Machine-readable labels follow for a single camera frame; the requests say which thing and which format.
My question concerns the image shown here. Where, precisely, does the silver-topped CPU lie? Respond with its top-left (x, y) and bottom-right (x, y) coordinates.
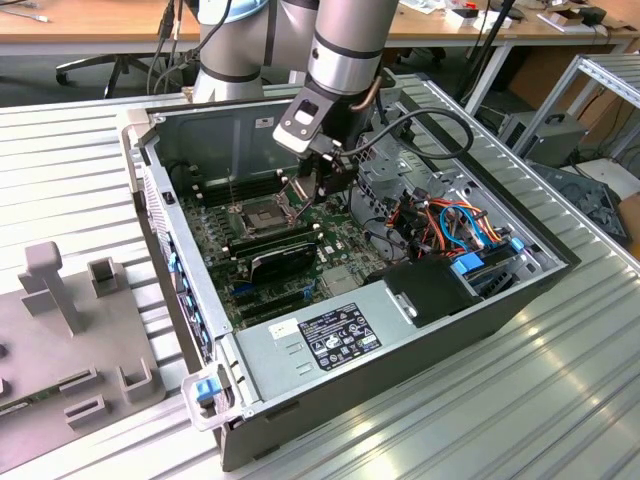
top-left (293, 173), bottom-right (321, 204)

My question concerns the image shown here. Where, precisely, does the metal socket cover frame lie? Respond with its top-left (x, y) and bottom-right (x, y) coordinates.
top-left (276, 179), bottom-right (302, 217)

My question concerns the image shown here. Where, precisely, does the CPU socket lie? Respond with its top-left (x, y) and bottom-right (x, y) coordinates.
top-left (228, 195), bottom-right (297, 237)

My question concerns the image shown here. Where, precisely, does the metal disk bay cage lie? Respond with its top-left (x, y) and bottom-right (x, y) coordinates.
top-left (348, 130), bottom-right (484, 226)

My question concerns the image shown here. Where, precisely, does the green motherboard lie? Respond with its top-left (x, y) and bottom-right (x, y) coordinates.
top-left (172, 167), bottom-right (396, 331)

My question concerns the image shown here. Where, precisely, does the wooden desk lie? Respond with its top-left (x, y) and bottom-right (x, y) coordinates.
top-left (384, 0), bottom-right (640, 116)
top-left (0, 0), bottom-right (201, 57)

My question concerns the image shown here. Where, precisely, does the black graphics card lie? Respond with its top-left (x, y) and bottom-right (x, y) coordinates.
top-left (248, 241), bottom-right (321, 284)

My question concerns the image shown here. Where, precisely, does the white box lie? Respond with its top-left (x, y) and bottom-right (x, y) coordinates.
top-left (444, 7), bottom-right (514, 30)

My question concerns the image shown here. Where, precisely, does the silver heat sink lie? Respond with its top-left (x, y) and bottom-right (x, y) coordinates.
top-left (319, 264), bottom-right (362, 297)

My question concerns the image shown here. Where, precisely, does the black tripod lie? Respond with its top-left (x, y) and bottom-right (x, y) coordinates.
top-left (457, 0), bottom-right (517, 104)

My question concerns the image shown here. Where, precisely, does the black plastic shroud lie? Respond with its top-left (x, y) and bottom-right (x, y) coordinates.
top-left (363, 256), bottom-right (485, 330)

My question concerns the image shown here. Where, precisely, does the hard disk in blue carrier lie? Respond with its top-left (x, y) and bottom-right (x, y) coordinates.
top-left (449, 247), bottom-right (524, 301)

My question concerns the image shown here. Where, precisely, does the large cardboard box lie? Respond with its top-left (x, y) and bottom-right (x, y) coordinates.
top-left (509, 49), bottom-right (626, 132)

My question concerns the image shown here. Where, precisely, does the dark case side panel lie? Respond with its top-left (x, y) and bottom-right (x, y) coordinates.
top-left (529, 160), bottom-right (630, 247)

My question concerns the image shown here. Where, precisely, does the black office chair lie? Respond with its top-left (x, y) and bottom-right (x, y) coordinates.
top-left (54, 52), bottom-right (176, 99)

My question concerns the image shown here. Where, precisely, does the open cardboard tray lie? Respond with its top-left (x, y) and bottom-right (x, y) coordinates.
top-left (537, 5), bottom-right (609, 35)

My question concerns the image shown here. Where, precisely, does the silver power supply unit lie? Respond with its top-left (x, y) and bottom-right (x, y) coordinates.
top-left (233, 278), bottom-right (417, 405)

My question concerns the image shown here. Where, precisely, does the open black PC case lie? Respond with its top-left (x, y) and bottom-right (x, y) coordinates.
top-left (115, 83), bottom-right (584, 474)

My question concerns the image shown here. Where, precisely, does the blue case latch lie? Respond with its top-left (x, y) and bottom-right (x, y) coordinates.
top-left (192, 378), bottom-right (222, 403)

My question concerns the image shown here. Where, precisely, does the small cardboard box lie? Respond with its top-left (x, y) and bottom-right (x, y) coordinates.
top-left (615, 192), bottom-right (640, 247)

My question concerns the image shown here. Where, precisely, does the grey parts rack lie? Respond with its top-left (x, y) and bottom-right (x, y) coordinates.
top-left (0, 240), bottom-right (168, 469)

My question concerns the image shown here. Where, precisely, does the green RAM stick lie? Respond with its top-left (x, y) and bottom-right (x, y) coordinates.
top-left (0, 391), bottom-right (62, 414)

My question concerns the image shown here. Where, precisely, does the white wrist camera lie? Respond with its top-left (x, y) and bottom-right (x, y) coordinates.
top-left (272, 96), bottom-right (332, 154)

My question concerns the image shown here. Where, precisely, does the thick black wire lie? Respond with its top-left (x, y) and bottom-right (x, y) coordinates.
top-left (344, 197), bottom-right (401, 266)

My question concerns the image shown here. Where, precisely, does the orange wire bundle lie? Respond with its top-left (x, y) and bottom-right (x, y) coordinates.
top-left (388, 196), bottom-right (507, 252)

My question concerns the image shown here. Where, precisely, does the blue wire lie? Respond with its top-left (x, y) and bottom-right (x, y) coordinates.
top-left (438, 202), bottom-right (490, 252)

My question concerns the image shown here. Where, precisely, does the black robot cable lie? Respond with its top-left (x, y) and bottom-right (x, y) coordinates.
top-left (147, 0), bottom-right (474, 162)

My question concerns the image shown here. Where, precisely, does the grey box with handle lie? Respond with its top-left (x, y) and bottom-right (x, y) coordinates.
top-left (499, 110), bottom-right (590, 169)

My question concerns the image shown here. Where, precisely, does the aluminium frame shelf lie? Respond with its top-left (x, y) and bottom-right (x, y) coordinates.
top-left (509, 52), bottom-right (640, 166)

